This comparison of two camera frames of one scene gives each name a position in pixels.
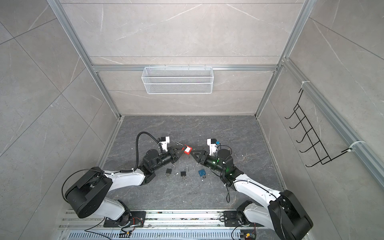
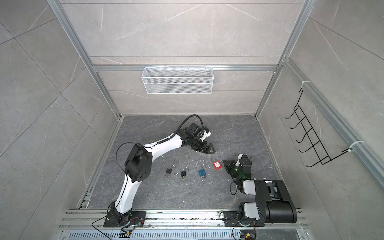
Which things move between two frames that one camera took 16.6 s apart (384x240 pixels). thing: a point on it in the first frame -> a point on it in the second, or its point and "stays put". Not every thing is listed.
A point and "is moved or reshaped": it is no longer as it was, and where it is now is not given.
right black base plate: (231, 219) stays put
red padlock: (187, 149) is moved or reshaped
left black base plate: (132, 219) stays put
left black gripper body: (173, 157) -> (198, 144)
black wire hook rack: (298, 112) stays put
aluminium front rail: (188, 220) stays put
